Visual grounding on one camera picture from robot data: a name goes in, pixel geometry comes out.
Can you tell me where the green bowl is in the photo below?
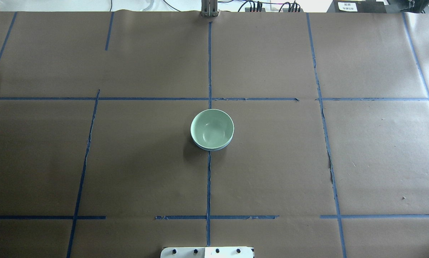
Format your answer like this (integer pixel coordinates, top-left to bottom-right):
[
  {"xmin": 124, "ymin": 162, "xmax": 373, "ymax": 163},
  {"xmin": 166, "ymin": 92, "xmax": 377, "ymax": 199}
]
[{"xmin": 190, "ymin": 109, "xmax": 235, "ymax": 147}]

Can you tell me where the blue bowl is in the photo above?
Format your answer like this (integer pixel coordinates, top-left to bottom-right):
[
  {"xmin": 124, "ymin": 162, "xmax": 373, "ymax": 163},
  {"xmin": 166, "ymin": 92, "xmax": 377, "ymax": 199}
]
[{"xmin": 193, "ymin": 139, "xmax": 232, "ymax": 151}]

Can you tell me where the black power box with label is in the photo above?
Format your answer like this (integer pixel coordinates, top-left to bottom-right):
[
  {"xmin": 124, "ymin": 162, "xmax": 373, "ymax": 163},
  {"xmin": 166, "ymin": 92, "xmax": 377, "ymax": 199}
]
[{"xmin": 326, "ymin": 0, "xmax": 387, "ymax": 13}]

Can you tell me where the aluminium frame post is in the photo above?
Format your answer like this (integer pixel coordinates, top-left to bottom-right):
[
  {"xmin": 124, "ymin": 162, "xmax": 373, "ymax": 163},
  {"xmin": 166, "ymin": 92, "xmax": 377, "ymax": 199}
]
[{"xmin": 201, "ymin": 0, "xmax": 219, "ymax": 17}]

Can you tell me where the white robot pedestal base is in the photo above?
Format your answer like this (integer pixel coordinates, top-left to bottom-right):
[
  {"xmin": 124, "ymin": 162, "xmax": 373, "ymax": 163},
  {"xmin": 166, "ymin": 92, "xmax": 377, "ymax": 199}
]
[{"xmin": 160, "ymin": 246, "xmax": 255, "ymax": 258}]

